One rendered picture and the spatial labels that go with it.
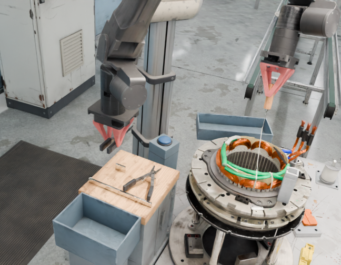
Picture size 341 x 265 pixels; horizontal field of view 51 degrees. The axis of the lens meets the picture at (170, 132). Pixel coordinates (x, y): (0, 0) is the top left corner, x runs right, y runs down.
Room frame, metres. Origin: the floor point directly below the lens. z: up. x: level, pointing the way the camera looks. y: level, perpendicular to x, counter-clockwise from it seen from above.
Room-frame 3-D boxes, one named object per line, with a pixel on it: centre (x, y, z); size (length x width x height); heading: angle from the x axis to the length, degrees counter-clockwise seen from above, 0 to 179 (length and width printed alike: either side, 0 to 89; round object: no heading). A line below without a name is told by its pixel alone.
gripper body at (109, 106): (0.71, 0.13, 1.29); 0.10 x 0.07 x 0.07; 69
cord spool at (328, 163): (1.16, -0.66, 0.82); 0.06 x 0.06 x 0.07
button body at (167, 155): (0.95, 0.02, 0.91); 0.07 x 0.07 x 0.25; 53
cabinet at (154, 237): (0.71, 0.09, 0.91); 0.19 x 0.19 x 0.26; 68
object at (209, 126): (1.06, -0.21, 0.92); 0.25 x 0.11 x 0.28; 93
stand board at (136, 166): (0.71, 0.09, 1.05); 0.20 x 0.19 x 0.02; 158
